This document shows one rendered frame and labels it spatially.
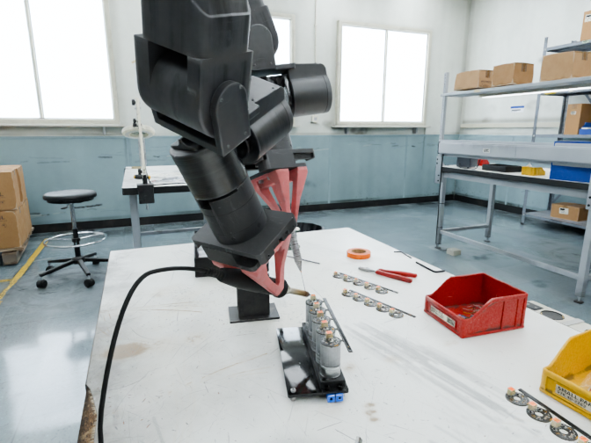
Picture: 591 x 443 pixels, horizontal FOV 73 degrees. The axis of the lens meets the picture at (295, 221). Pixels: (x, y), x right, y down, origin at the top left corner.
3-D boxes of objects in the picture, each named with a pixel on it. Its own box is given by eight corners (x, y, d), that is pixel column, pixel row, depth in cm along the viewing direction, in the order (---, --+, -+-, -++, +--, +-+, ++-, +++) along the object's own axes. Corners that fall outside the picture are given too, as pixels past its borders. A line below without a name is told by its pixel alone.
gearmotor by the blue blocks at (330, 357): (322, 385, 47) (322, 345, 46) (317, 373, 50) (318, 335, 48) (342, 383, 47) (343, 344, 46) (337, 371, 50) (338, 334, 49)
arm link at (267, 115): (131, 61, 31) (213, 96, 28) (228, 11, 37) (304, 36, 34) (167, 174, 40) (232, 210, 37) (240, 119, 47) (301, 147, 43)
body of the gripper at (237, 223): (232, 214, 48) (207, 163, 44) (301, 227, 42) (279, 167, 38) (196, 251, 44) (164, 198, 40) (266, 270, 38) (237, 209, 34)
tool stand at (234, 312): (244, 327, 72) (205, 282, 68) (288, 294, 72) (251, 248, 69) (247, 343, 66) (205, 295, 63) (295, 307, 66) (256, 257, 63)
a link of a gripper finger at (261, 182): (327, 216, 56) (312, 151, 56) (288, 223, 51) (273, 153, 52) (296, 224, 61) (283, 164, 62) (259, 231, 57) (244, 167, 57)
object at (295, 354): (348, 398, 47) (349, 389, 46) (288, 403, 46) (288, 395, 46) (322, 331, 62) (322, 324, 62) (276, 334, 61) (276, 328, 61)
